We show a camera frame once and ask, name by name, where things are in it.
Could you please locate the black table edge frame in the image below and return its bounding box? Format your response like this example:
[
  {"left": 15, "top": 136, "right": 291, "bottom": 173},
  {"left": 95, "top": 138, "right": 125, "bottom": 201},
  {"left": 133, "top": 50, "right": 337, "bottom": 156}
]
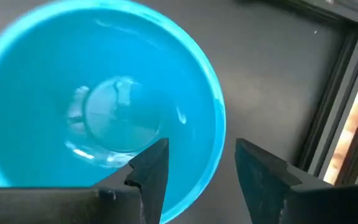
[{"left": 237, "top": 0, "right": 358, "bottom": 187}]

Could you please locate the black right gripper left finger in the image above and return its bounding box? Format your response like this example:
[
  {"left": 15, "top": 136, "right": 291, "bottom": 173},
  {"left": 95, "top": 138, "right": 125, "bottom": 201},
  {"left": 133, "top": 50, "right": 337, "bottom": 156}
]
[{"left": 0, "top": 138, "right": 170, "bottom": 224}]

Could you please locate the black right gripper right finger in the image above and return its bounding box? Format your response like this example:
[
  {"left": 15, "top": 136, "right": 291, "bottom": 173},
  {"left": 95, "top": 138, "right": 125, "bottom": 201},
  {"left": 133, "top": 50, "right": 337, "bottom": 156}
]
[{"left": 234, "top": 138, "right": 358, "bottom": 224}]

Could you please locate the blue plastic bowl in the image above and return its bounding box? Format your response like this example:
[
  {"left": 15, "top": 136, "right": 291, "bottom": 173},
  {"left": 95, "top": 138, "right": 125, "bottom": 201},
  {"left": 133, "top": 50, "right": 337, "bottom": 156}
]
[{"left": 0, "top": 0, "right": 227, "bottom": 224}]

